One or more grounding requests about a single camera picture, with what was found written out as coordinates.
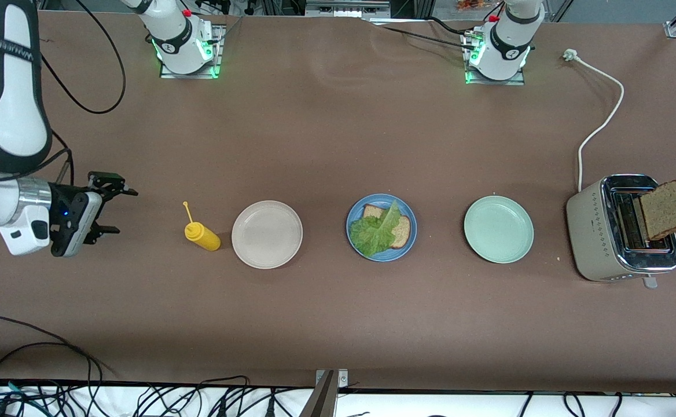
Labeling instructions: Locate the grey power strip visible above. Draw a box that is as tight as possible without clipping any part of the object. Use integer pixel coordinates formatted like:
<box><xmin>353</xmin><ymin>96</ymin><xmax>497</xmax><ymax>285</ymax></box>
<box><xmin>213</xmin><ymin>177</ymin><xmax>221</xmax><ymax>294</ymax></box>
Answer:
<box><xmin>305</xmin><ymin>0</ymin><xmax>391</xmax><ymax>18</ymax></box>

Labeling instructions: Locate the thin black table cable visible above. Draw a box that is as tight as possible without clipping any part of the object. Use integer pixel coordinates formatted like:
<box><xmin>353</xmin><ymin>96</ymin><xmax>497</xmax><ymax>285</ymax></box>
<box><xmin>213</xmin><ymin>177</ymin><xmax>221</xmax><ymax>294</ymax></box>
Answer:
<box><xmin>0</xmin><ymin>316</ymin><xmax>117</xmax><ymax>386</ymax></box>

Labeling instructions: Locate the green lettuce leaf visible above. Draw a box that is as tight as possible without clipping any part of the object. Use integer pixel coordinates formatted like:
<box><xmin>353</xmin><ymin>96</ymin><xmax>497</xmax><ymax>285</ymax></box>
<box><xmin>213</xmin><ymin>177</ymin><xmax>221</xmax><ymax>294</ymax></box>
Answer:
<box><xmin>348</xmin><ymin>199</ymin><xmax>401</xmax><ymax>258</ymax></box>

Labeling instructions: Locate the black arm base cable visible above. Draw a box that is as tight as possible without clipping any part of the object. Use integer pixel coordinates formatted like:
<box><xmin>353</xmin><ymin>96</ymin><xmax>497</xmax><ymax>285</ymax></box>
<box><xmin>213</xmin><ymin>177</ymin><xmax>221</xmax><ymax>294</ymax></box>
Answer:
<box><xmin>367</xmin><ymin>17</ymin><xmax>479</xmax><ymax>50</ymax></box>

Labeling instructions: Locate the dark camera stand pole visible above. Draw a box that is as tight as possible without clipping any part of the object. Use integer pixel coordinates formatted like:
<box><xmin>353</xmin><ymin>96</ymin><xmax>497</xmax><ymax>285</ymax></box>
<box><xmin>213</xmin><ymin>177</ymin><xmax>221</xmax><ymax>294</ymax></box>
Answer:
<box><xmin>299</xmin><ymin>371</ymin><xmax>339</xmax><ymax>417</ymax></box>

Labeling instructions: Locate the black floor cable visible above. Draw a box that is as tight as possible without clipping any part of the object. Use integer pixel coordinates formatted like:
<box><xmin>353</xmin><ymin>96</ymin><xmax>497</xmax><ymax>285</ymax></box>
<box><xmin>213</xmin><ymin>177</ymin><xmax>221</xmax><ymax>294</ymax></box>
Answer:
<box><xmin>196</xmin><ymin>375</ymin><xmax>253</xmax><ymax>417</ymax></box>

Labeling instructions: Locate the brown toasted bread slice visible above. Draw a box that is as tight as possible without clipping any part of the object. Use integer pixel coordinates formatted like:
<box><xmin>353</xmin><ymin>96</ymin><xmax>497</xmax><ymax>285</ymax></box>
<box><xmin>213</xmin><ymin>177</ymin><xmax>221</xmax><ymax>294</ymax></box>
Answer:
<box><xmin>362</xmin><ymin>204</ymin><xmax>412</xmax><ymax>250</ymax></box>
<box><xmin>639</xmin><ymin>179</ymin><xmax>676</xmax><ymax>242</ymax></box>

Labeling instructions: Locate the white toaster power cable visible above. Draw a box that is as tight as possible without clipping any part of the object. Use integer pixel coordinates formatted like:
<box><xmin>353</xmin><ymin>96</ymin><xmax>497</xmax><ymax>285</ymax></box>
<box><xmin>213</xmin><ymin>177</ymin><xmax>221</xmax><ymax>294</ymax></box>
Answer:
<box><xmin>564</xmin><ymin>49</ymin><xmax>626</xmax><ymax>193</ymax></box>

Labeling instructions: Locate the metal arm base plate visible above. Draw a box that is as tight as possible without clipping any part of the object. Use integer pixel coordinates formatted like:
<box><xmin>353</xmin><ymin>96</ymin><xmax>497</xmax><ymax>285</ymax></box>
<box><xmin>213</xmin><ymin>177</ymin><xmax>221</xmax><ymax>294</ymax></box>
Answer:
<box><xmin>159</xmin><ymin>23</ymin><xmax>226</xmax><ymax>79</ymax></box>
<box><xmin>464</xmin><ymin>32</ymin><xmax>527</xmax><ymax>86</ymax></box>

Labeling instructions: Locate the small aluminium edge bracket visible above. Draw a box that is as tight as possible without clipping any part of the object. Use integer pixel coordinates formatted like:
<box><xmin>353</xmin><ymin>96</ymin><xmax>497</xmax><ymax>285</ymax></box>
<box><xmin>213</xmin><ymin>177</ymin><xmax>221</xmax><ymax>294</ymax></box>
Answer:
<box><xmin>315</xmin><ymin>369</ymin><xmax>349</xmax><ymax>387</ymax></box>

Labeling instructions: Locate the beige plate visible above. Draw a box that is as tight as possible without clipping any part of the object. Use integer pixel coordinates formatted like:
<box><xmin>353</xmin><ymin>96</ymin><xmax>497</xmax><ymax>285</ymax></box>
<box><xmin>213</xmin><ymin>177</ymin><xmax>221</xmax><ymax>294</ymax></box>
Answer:
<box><xmin>232</xmin><ymin>200</ymin><xmax>303</xmax><ymax>269</ymax></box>

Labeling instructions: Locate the blue plate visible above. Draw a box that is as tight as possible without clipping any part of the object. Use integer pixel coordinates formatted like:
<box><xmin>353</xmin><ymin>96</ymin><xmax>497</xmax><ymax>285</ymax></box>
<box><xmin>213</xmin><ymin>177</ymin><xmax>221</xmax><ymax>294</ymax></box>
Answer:
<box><xmin>346</xmin><ymin>193</ymin><xmax>418</xmax><ymax>262</ymax></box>

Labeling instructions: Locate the beige and chrome toaster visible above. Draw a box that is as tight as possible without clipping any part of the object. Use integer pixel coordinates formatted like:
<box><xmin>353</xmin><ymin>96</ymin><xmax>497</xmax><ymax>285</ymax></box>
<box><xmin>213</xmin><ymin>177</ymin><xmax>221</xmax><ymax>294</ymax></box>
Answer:
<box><xmin>566</xmin><ymin>174</ymin><xmax>676</xmax><ymax>289</ymax></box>

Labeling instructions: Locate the light green plate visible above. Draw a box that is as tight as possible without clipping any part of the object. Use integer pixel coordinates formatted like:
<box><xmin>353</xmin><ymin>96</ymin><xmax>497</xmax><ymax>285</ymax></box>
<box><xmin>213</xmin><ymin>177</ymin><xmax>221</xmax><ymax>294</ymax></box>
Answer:
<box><xmin>464</xmin><ymin>195</ymin><xmax>535</xmax><ymax>264</ymax></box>

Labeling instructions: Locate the yellow squeeze sauce bottle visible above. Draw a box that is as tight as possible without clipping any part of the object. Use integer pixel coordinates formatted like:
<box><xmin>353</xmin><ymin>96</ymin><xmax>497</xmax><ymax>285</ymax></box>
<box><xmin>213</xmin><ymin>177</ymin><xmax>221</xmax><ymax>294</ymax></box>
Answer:
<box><xmin>182</xmin><ymin>201</ymin><xmax>222</xmax><ymax>252</ymax></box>

